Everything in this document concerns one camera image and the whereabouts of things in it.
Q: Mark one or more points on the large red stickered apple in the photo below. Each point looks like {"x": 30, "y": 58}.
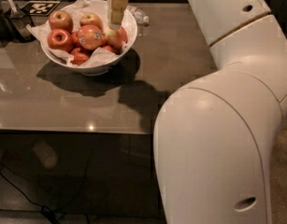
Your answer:
{"x": 90, "y": 37}

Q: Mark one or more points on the black white fiducial marker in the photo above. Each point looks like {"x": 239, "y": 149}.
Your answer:
{"x": 40, "y": 8}

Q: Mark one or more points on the dark scoop with white handle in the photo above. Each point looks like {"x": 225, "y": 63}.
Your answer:
{"x": 18, "y": 21}

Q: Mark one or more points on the red apple front left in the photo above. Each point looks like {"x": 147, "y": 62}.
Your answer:
{"x": 60, "y": 39}

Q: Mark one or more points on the red-yellow apple right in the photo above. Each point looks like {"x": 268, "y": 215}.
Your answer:
{"x": 115, "y": 38}

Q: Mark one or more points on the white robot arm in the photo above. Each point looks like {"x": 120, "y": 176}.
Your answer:
{"x": 213, "y": 137}

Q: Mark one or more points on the red apple under right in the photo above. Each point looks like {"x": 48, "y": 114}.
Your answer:
{"x": 109, "y": 48}

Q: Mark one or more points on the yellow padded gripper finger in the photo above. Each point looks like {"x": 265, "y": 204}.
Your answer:
{"x": 116, "y": 10}

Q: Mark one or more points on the small red apple front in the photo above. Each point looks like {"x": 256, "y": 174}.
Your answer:
{"x": 80, "y": 55}

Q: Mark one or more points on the clear plastic water bottle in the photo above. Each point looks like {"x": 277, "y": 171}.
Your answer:
{"x": 139, "y": 15}

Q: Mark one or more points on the white crumpled paper liner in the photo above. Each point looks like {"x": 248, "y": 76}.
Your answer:
{"x": 99, "y": 56}

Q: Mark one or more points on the yellow-red apple back centre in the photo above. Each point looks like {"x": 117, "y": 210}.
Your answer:
{"x": 91, "y": 19}

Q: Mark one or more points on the red apple back left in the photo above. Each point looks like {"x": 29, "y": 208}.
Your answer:
{"x": 59, "y": 19}

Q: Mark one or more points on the white ceramic bowl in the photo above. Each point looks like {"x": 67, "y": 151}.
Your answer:
{"x": 130, "y": 25}

